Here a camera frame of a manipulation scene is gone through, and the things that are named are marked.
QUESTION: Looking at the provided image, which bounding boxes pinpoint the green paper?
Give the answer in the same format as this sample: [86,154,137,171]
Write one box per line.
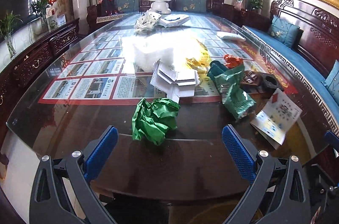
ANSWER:
[132,98,181,146]

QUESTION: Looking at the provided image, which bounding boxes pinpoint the green snack bag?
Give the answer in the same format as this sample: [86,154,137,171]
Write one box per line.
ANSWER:
[213,64,256,120]

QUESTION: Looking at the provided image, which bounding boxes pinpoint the orange paper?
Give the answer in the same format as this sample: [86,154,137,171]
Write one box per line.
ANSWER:
[224,54,243,69]

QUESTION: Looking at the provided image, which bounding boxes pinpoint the torn white paper pieces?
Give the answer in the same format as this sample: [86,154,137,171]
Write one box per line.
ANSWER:
[150,60,200,103]

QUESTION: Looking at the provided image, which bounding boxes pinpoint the white printed leaflet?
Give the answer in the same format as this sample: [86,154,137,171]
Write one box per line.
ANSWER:
[250,89,302,149]

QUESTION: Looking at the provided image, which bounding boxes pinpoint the dark ashtray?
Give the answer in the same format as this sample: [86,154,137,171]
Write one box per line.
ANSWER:
[240,70,284,94]

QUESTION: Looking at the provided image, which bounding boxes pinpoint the teal crumpled wrapper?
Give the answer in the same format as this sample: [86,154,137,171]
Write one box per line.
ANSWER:
[207,60,228,82]

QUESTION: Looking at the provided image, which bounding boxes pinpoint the dark carved wooden table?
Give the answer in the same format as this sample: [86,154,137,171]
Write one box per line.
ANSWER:
[6,14,338,203]

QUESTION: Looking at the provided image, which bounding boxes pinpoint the yellow plastic wrapper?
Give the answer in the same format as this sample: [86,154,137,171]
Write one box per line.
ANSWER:
[186,40,211,75]

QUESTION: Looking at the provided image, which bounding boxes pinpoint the carved wooden tv cabinet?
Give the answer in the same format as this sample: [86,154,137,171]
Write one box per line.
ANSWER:
[0,18,80,141]

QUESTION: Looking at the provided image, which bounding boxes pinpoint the white styrofoam block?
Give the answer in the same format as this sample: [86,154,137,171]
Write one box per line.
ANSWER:
[121,35,200,72]

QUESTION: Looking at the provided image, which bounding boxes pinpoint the teal embroidered cushion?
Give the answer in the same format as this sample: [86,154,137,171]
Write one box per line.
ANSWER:
[323,60,339,104]
[268,15,300,48]

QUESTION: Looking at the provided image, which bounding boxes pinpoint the white tissue pack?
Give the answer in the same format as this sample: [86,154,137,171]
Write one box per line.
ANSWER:
[217,31,245,42]

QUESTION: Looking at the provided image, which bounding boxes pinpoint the blue cushioned wooden sofa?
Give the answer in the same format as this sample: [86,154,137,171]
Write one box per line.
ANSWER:
[234,0,338,134]

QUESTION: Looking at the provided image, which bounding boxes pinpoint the potted green plant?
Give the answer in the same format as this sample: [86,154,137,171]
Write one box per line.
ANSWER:
[1,11,22,59]
[31,0,51,31]

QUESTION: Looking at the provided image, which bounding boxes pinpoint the crumpled white patterned paper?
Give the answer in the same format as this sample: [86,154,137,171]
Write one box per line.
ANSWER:
[134,10,161,33]

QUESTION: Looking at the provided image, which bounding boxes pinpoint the white blue packet stack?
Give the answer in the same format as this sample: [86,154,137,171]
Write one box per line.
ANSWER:
[158,14,190,28]

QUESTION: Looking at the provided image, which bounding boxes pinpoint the corner potted plant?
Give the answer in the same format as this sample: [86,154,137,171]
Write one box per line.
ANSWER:
[249,0,263,14]

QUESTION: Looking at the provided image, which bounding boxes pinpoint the potted green plant left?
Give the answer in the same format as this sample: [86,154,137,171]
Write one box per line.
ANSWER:
[1,11,22,59]

